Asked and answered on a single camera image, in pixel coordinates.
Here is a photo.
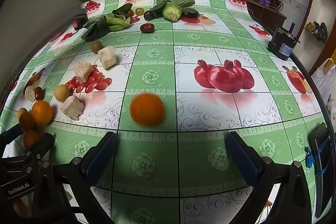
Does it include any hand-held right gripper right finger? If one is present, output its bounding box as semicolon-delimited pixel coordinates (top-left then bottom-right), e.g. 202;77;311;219
226;131;307;224

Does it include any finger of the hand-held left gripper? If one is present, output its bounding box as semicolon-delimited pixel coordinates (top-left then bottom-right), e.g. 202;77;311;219
0;124;23;151
24;133;56;161

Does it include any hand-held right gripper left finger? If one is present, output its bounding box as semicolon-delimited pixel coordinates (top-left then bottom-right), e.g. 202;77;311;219
37;132;118;224

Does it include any dark orange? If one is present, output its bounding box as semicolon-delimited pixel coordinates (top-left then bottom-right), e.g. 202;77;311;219
19;112;37;132

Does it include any small sugarcane piece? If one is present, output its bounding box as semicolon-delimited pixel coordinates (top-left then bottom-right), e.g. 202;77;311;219
24;86;37;103

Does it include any blue clip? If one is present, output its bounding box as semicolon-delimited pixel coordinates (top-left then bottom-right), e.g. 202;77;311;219
304;147;330;176

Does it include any black phone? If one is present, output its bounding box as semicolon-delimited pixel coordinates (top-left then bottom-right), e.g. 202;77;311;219
308;122;332;219

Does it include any brown-topped sugarcane piece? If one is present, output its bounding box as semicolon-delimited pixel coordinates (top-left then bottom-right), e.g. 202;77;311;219
73;61;94;84

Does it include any pale sugarcane piece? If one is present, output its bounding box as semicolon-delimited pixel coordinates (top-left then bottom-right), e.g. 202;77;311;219
98;46;117;69

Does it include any brown kiwi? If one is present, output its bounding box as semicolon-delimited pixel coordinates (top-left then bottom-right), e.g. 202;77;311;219
91;41;103;54

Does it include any white plastic bag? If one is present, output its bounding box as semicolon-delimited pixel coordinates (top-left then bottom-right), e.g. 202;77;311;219
311;57;336;109

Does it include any fruit print tablecloth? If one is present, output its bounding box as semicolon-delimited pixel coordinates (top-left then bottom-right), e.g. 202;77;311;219
0;0;331;224

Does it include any black electric motor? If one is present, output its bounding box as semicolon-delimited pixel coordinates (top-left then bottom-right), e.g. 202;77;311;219
267;22;301;61

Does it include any dark red plum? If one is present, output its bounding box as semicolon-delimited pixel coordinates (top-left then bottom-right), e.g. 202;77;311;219
140;23;154;34

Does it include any pale-stemmed bok choy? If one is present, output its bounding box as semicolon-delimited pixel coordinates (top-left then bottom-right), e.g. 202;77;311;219
150;0;200;22

